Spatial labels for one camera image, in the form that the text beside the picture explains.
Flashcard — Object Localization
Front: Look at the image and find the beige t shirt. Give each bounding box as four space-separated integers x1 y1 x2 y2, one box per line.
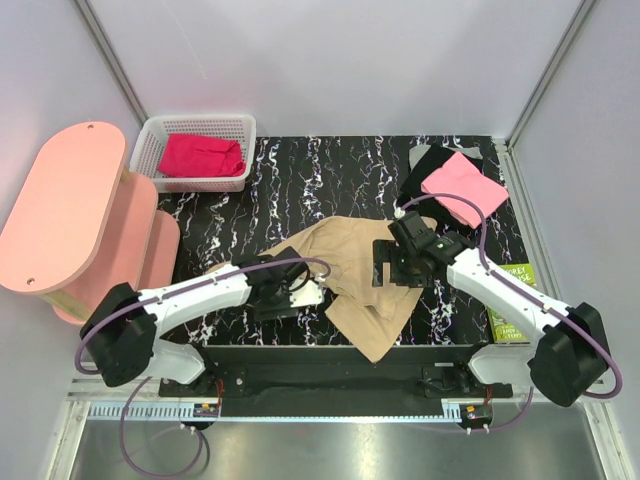
207 215 436 364

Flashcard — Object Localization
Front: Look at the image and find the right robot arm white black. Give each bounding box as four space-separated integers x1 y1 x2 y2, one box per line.
372 211 611 407

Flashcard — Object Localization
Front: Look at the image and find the purple cable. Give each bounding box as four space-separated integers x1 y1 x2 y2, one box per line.
397 193 624 434
74 257 331 476

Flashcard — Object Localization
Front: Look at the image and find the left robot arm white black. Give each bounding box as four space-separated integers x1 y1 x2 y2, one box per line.
74 256 327 396

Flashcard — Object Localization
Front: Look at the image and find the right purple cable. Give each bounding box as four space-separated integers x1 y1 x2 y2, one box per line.
397 193 624 434

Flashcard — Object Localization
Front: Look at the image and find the white plastic basket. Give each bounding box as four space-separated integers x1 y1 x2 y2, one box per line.
129 114 257 193

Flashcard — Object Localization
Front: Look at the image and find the pink tiered shelf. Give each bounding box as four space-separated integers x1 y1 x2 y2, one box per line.
1 122 180 326

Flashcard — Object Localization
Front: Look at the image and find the magenta t shirt in basket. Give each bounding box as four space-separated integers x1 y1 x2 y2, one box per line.
157 133 246 178

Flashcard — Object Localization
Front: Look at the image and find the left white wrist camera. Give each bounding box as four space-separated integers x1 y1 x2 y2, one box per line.
289 275 325 308

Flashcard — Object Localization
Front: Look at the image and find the green treehouse book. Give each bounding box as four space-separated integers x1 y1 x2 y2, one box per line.
487 261 539 344

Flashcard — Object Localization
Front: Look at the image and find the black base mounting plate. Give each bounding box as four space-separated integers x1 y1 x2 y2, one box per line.
156 346 513 419

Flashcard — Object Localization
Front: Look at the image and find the pink folded t shirt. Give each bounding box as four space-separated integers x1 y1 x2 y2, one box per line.
421 152 509 228

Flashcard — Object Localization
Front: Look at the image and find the black folded t shirt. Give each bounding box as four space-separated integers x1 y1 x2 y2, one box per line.
397 146 463 228

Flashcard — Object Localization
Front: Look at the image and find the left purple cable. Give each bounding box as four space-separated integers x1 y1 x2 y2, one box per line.
74 257 331 476

